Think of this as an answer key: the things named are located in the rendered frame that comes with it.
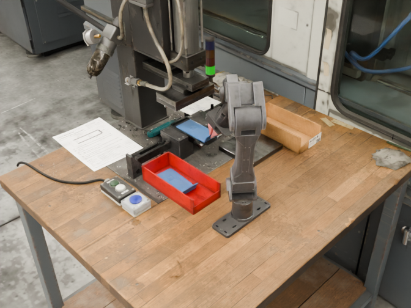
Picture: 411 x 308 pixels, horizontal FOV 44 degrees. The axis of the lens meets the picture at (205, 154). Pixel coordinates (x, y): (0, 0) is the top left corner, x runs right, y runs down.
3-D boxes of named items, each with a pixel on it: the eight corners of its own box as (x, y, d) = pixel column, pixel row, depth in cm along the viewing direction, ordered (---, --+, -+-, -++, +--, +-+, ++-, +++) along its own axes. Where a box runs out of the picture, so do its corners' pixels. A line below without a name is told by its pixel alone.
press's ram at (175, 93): (178, 120, 168) (173, 35, 151) (130, 94, 184) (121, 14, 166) (216, 101, 178) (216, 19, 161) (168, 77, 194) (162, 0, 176)
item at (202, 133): (207, 144, 172) (207, 137, 170) (176, 127, 181) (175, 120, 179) (221, 136, 176) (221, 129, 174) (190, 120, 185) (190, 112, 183)
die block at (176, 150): (180, 161, 179) (178, 143, 175) (161, 150, 185) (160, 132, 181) (219, 139, 190) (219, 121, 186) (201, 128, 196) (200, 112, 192)
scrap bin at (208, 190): (193, 215, 156) (192, 200, 153) (142, 179, 171) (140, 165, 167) (220, 197, 163) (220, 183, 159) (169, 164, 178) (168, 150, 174)
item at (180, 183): (181, 198, 162) (181, 192, 160) (153, 176, 171) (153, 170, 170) (199, 189, 165) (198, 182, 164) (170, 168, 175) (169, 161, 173)
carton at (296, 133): (299, 156, 182) (301, 138, 177) (247, 130, 196) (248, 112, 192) (320, 142, 189) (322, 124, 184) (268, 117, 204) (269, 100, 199)
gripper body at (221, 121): (218, 109, 171) (226, 95, 165) (236, 131, 169) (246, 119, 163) (204, 115, 167) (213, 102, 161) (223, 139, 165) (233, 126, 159)
